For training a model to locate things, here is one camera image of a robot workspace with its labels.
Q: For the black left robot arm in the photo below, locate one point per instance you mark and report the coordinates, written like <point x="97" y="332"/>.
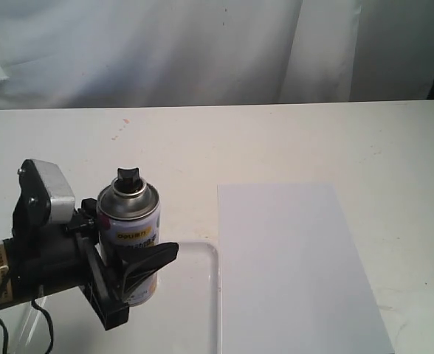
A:
<point x="6" y="272"/>

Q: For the white paper sheet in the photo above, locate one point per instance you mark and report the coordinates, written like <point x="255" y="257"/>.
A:
<point x="292" y="278"/>

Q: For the white square plastic tray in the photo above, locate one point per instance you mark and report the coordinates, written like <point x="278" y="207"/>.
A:
<point x="183" y="315"/>

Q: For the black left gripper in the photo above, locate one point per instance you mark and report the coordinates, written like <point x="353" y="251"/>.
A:
<point x="57" y="257"/>

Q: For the white polka-dot spray can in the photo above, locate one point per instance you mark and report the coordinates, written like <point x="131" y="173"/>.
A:
<point x="128" y="213"/>

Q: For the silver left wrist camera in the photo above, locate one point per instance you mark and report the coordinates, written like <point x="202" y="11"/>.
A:
<point x="46" y="198"/>

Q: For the white backdrop cloth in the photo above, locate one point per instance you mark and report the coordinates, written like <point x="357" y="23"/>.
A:
<point x="101" y="54"/>

